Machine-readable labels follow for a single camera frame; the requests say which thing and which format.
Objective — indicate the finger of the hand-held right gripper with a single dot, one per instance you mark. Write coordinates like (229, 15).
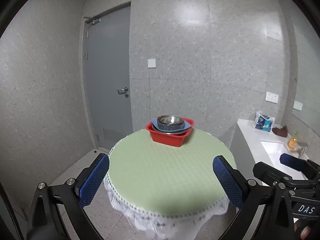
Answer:
(271, 171)
(292, 161)

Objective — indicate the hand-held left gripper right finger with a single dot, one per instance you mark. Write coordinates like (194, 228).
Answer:
(228, 182)

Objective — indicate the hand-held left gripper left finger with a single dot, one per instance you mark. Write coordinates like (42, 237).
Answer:
(95, 180)

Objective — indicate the blue plastic bowl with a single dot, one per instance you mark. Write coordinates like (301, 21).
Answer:
(186, 127)

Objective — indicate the red plastic basin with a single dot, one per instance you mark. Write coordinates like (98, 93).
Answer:
(167, 140)

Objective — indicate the small stainless steel bowl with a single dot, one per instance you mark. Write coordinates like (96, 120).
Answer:
(171, 120)

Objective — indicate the large stainless steel bowl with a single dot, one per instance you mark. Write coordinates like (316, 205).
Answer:
(158, 121)

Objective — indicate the person's right hand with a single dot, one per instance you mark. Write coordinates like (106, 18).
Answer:
(305, 230)

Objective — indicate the metal faucet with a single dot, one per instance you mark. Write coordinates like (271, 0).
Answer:
(303, 148)

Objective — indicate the orange bottle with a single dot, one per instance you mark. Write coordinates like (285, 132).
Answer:
(292, 143)

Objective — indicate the white sink basin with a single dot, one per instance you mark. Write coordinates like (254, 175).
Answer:
(272, 151)

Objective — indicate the brown cloth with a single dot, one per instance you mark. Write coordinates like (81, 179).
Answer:
(280, 131)

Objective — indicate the white vanity counter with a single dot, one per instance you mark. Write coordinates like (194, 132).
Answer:
(247, 140)

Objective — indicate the blue tissue pack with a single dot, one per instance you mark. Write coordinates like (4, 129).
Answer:
(263, 123)

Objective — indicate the round table with green cloth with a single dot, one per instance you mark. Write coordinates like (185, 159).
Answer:
(162, 175)

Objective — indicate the grey door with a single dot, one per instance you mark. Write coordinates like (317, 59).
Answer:
(107, 80)

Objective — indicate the door closer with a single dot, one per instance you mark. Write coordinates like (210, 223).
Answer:
(93, 20)

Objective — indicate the white wall socket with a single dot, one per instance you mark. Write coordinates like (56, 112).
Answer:
(269, 96)
(275, 98)

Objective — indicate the wall mirror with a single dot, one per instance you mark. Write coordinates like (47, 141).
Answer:
(307, 80)

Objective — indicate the white light switch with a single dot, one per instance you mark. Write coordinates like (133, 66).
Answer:
(151, 63)

